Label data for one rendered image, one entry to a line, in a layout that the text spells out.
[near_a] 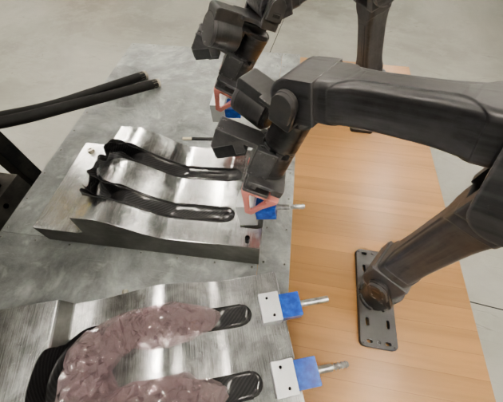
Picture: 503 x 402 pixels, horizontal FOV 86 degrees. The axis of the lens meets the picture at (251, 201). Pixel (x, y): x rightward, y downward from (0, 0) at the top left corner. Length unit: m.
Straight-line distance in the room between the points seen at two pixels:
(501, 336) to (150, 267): 1.60
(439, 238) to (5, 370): 0.64
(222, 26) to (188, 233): 0.39
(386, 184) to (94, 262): 0.75
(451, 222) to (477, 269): 1.52
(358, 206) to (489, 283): 1.23
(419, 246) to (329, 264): 0.27
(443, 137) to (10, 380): 0.64
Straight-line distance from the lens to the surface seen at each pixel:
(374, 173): 0.83
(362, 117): 0.33
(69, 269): 0.74
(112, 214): 0.60
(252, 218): 0.54
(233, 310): 0.55
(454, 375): 0.70
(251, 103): 0.43
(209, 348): 0.53
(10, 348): 0.61
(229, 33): 0.58
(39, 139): 2.51
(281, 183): 0.46
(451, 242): 0.40
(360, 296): 0.63
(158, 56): 1.27
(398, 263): 0.48
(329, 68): 0.36
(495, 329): 1.81
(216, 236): 0.56
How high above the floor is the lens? 1.39
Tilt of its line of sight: 57 degrees down
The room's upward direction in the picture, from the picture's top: straight up
